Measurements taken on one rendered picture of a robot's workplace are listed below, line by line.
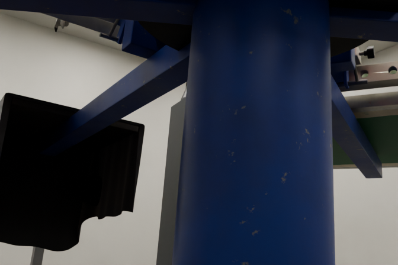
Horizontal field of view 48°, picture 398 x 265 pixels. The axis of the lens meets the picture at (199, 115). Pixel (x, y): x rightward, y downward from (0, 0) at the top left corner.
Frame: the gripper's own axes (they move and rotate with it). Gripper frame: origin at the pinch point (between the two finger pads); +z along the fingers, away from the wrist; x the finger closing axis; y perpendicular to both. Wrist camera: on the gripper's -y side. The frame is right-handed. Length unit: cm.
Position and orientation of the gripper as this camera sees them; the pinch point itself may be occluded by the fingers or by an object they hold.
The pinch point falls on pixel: (57, 29)
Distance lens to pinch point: 219.7
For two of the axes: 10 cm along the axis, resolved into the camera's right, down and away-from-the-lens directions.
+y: 8.4, 2.2, 4.9
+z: -2.2, 9.7, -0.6
